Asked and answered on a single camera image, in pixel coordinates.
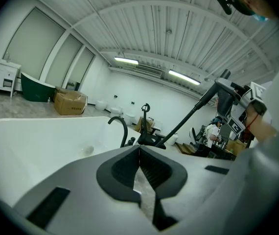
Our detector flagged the ceiling air vent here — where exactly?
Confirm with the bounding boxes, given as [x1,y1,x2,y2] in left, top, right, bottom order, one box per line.
[134,64,165,79]

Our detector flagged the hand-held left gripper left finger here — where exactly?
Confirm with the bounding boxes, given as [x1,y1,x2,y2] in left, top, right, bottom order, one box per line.
[12,144,160,235]

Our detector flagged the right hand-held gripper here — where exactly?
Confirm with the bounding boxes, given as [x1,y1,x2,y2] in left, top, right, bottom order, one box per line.
[214,78,268,134]

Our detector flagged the small cardboard box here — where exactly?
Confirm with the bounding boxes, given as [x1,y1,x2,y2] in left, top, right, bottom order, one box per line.
[135,116,155,133]

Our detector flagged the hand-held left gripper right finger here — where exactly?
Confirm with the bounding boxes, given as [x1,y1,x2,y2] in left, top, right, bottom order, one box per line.
[139,145,237,232]

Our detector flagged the ceiling tube light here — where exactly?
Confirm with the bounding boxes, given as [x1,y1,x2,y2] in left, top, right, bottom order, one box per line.
[168,69,202,86]
[114,56,139,66]

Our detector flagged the bathtub drain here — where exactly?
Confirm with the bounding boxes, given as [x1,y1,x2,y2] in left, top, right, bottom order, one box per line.
[81,145,95,156]

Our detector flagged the blue face mask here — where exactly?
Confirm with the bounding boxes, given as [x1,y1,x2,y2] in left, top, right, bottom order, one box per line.
[253,13,269,22]

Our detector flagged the black office chair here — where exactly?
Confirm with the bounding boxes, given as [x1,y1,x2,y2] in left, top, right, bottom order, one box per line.
[138,103,166,147]

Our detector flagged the black curved bathtub faucet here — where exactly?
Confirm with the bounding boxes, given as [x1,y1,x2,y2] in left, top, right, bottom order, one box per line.
[108,116,129,148]

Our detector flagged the large open cardboard box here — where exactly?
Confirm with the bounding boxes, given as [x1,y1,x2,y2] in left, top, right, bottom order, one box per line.
[53,86,88,116]

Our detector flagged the black head-worn camera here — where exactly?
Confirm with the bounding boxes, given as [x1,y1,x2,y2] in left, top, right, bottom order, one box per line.
[215,0,235,16]

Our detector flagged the white bathtub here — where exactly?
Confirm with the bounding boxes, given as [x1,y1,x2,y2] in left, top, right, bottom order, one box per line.
[0,116,141,208]

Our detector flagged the wooden steps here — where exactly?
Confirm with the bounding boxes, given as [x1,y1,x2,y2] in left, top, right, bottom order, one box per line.
[175,142,197,155]

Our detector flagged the person's right forearm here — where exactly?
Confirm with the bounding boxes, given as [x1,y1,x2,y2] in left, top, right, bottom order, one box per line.
[245,104,278,142]

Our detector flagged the black shower hose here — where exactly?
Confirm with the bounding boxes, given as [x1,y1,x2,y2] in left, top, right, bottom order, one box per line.
[153,101,202,150]

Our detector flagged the white vanity cabinet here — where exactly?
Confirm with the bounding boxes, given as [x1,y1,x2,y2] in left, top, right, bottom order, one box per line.
[0,59,22,98]

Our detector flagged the black shower head holder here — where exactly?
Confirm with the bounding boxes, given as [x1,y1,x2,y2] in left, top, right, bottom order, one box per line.
[124,137,137,148]

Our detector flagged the dark green bathtub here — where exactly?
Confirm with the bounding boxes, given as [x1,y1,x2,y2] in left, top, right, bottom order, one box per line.
[20,71,56,103]

